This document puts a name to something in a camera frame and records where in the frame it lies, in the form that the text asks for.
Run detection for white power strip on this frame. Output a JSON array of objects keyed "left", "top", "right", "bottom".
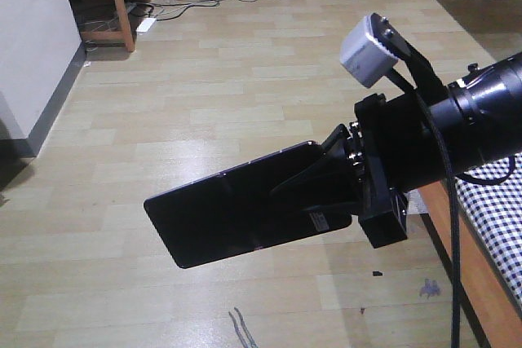
[{"left": 135, "top": 17, "right": 157, "bottom": 34}]

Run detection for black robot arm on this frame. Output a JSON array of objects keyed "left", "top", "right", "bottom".
[{"left": 272, "top": 55, "right": 521, "bottom": 248}]

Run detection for checkered quilt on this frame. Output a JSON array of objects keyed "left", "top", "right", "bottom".
[{"left": 456, "top": 154, "right": 521, "bottom": 305}]

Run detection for black braided cable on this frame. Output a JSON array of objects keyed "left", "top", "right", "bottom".
[{"left": 414, "top": 90, "right": 519, "bottom": 348}]

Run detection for wooden bed frame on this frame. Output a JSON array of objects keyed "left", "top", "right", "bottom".
[{"left": 419, "top": 183, "right": 521, "bottom": 347}]

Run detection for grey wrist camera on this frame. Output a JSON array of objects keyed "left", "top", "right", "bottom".
[{"left": 339, "top": 15, "right": 399, "bottom": 88}]

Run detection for black foldable phone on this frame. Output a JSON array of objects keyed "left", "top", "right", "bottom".
[{"left": 144, "top": 141, "right": 352, "bottom": 268}]

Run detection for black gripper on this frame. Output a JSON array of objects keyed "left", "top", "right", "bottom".
[{"left": 270, "top": 94, "right": 446, "bottom": 248}]

